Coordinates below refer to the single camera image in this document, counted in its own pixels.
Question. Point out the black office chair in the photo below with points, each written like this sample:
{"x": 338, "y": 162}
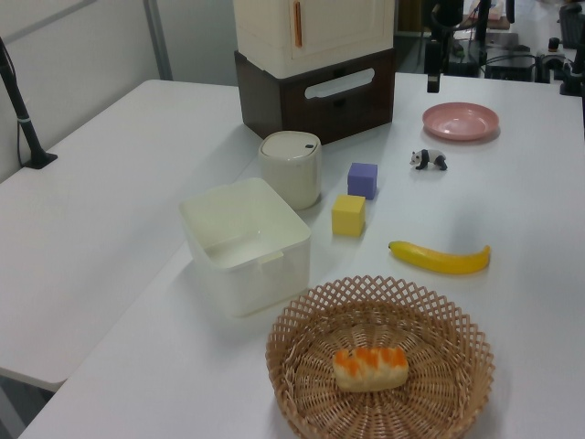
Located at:
{"x": 573, "y": 25}

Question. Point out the yellow toy banana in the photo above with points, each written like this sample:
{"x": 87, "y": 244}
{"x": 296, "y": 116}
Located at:
{"x": 439, "y": 260}

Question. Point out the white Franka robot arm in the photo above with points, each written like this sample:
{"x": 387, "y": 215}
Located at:
{"x": 448, "y": 11}

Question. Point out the yellow foam cube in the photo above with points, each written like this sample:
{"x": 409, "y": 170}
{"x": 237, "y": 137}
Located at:
{"x": 348, "y": 216}

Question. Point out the purple foam cube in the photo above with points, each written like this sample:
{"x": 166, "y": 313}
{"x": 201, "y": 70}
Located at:
{"x": 362, "y": 183}

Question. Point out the cream lidded trash can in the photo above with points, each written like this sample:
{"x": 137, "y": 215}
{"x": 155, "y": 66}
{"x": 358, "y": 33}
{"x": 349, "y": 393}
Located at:
{"x": 290, "y": 174}

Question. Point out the cream plastic storage box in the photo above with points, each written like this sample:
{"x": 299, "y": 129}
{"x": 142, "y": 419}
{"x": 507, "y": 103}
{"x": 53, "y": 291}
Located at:
{"x": 338, "y": 27}

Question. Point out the toy panda figure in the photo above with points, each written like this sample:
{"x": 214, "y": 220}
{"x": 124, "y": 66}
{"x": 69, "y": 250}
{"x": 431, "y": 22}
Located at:
{"x": 429, "y": 158}

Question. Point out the pink plastic plate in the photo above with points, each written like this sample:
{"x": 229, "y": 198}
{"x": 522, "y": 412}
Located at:
{"x": 459, "y": 121}

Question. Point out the black camera stand pole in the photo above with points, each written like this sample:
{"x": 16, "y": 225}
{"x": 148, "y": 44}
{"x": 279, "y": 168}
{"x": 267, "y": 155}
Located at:
{"x": 18, "y": 114}

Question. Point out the toy bread loaf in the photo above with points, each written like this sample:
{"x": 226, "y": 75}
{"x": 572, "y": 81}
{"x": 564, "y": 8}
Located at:
{"x": 370, "y": 370}

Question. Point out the cream open plastic bin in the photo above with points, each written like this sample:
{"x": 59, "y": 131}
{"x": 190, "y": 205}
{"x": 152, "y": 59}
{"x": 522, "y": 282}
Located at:
{"x": 274, "y": 279}

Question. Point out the black clamp mount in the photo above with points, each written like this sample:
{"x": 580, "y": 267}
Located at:
{"x": 571, "y": 80}

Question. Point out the woven wicker basket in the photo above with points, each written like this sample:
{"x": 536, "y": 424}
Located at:
{"x": 320, "y": 402}

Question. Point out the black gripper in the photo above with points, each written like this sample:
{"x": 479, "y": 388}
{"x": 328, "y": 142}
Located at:
{"x": 433, "y": 57}

